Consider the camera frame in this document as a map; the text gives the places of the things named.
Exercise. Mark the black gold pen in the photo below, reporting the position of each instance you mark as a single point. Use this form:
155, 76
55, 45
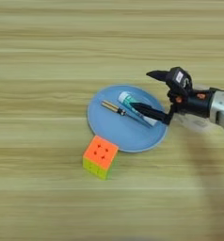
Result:
112, 107

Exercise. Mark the orange yellow puzzle cube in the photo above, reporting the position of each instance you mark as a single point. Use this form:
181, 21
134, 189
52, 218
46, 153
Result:
99, 152

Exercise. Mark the white green glue stick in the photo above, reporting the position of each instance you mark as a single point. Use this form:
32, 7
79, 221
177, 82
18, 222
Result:
127, 98

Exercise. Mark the blue round plate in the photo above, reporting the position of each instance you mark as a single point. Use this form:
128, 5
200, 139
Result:
117, 131

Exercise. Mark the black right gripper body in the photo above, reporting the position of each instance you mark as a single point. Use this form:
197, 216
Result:
192, 103

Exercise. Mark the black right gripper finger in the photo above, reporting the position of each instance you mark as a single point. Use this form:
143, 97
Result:
151, 112
157, 75

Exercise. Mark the black box with white label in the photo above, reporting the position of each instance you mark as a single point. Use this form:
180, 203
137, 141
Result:
178, 78

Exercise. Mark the clear tape roll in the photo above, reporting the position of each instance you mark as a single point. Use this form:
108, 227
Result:
192, 123

